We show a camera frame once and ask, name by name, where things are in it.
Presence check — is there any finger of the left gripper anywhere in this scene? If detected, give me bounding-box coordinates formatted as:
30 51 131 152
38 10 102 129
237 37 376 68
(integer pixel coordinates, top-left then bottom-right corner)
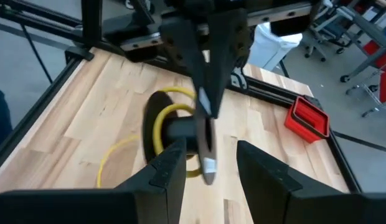
200 8 251 119
158 16 213 119

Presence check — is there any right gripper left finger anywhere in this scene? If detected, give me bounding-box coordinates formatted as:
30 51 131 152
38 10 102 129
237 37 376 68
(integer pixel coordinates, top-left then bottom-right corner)
0 138 187 224

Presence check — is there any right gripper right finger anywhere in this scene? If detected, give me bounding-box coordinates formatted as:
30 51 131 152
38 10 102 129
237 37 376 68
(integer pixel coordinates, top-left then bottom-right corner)
236 139 386 224

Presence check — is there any black cord spool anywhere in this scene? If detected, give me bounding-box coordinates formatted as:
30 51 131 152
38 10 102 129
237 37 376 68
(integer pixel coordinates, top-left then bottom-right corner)
142 90 218 187

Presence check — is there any yellow cord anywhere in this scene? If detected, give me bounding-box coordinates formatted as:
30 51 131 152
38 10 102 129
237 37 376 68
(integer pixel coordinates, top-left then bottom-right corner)
96 86 206 189

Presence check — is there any white trash bin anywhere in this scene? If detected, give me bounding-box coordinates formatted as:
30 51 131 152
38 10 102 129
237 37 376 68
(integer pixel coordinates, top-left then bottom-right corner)
247 22 303 72

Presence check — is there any red plastic bin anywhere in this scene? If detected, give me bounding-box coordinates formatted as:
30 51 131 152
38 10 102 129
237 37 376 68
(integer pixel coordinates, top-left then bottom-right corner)
283 95 331 144

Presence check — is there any grey office chair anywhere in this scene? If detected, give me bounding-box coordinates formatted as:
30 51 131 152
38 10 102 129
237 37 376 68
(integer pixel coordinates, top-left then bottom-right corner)
304 6 355 63

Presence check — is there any person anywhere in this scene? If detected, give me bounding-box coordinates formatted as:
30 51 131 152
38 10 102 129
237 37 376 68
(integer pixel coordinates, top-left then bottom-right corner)
0 83 13 153

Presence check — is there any metal shelf rack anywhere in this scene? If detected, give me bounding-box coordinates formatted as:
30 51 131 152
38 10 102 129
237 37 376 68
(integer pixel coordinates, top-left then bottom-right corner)
336 0 386 118

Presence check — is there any red shelf bin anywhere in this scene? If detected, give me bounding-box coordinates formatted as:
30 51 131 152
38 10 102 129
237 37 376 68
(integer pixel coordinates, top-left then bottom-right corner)
362 40 386 103

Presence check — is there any black aluminium table frame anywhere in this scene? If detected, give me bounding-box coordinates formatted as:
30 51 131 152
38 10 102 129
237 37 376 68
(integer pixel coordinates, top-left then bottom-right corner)
0 0 364 194

